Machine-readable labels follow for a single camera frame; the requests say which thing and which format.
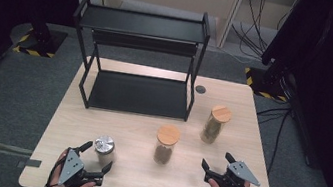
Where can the wooden-lid jar brown contents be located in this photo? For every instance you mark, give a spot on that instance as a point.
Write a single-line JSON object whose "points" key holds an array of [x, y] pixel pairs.
{"points": [[168, 135]]}

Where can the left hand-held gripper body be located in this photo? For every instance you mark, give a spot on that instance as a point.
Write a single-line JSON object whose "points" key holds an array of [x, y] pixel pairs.
{"points": [[72, 166]]}

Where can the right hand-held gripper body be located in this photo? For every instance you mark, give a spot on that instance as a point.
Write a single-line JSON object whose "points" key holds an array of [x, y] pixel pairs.
{"points": [[241, 173]]}

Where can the black stand base hazard tape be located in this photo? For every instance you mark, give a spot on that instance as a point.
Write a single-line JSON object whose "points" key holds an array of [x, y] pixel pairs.
{"points": [[44, 43], [263, 85]]}

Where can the wooden-lid jar olive contents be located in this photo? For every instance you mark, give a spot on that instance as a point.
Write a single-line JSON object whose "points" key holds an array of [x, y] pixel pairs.
{"points": [[221, 113]]}

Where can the grey flat bracket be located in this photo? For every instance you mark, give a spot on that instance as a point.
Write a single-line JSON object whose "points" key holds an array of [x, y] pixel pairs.
{"points": [[30, 163]]}

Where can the metal-lid glass jar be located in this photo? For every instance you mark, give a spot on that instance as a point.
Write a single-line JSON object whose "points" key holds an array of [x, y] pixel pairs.
{"points": [[104, 144]]}

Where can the black metal shelf rack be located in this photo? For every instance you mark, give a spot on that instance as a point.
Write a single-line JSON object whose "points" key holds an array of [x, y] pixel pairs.
{"points": [[145, 24]]}

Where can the black round table grommet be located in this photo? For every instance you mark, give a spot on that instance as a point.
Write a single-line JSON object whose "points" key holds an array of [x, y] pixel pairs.
{"points": [[200, 89]]}

